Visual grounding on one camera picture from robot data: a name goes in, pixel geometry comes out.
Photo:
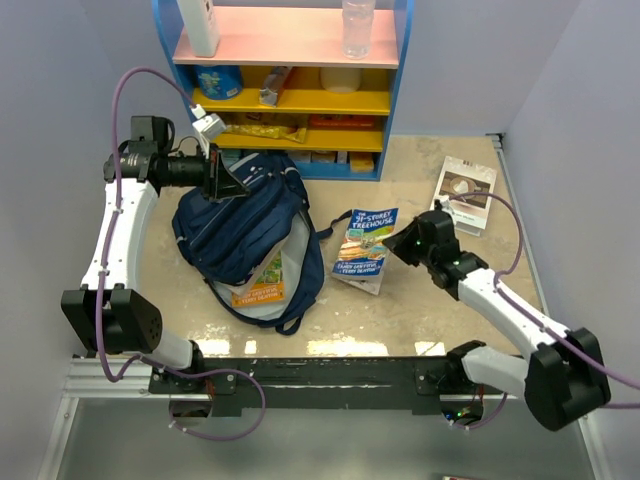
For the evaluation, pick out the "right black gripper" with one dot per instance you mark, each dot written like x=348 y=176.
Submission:
x=399 y=241

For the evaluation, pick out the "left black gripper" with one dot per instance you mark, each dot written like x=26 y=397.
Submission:
x=218 y=181

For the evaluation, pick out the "white coffee cover book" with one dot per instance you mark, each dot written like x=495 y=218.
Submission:
x=466 y=185

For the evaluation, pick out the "blue Treehouse book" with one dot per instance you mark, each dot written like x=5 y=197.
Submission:
x=362 y=256

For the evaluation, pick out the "navy blue student backpack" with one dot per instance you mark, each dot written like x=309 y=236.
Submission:
x=228 y=241

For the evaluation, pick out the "orange Treehouse book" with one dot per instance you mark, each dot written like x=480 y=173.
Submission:
x=268 y=288

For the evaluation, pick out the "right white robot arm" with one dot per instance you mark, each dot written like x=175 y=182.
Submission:
x=556 y=370

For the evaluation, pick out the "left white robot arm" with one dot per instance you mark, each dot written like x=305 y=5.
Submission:
x=107 y=312

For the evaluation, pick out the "yellow snack bag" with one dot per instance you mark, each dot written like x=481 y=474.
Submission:
x=281 y=127

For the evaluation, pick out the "silver foil snack packet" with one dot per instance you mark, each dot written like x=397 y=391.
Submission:
x=274 y=85

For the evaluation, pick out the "blue snack canister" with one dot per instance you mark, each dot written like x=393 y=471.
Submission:
x=221 y=82

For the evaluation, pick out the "small boxes bottom shelf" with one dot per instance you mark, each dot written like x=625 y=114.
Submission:
x=360 y=162

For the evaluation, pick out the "orange red snack box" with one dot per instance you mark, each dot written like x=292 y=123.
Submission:
x=342 y=121

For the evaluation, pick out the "blue colourful shelf unit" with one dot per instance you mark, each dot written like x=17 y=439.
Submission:
x=258 y=38

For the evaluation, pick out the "cream round container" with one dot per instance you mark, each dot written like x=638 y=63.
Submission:
x=340 y=80

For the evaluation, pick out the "white rectangular bottle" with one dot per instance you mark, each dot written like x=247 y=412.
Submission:
x=201 y=27

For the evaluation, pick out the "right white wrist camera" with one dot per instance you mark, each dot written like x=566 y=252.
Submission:
x=442 y=204

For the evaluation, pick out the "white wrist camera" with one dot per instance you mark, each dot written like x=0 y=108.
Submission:
x=207 y=127
x=442 y=204

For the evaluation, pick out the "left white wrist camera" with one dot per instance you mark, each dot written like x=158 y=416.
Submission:
x=207 y=127

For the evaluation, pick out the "black metal base plate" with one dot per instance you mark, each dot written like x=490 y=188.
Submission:
x=417 y=384

